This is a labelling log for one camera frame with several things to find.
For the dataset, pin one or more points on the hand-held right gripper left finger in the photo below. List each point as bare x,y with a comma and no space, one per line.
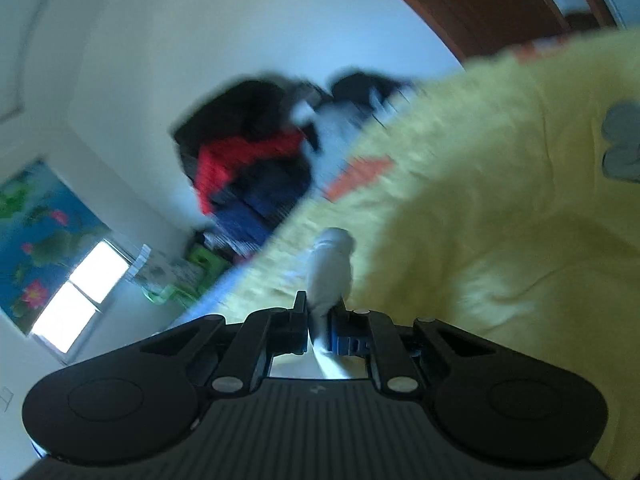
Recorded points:
299,332

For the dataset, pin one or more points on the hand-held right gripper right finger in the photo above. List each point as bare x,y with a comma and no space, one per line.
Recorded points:
340,336

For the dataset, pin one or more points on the white small garment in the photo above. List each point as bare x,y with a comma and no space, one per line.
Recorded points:
331,270

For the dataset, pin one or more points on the dark blue garment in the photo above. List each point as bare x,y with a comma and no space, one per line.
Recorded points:
260,200

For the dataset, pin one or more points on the red garment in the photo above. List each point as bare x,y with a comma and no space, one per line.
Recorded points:
235,160

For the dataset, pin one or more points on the window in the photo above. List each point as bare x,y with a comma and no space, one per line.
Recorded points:
80,290

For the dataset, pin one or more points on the black and white garment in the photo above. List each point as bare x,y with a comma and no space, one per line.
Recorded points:
345,110

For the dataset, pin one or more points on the floral window curtain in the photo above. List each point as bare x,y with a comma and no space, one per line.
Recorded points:
40,225

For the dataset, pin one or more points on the brown wooden door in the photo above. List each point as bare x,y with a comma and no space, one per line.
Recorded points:
480,0

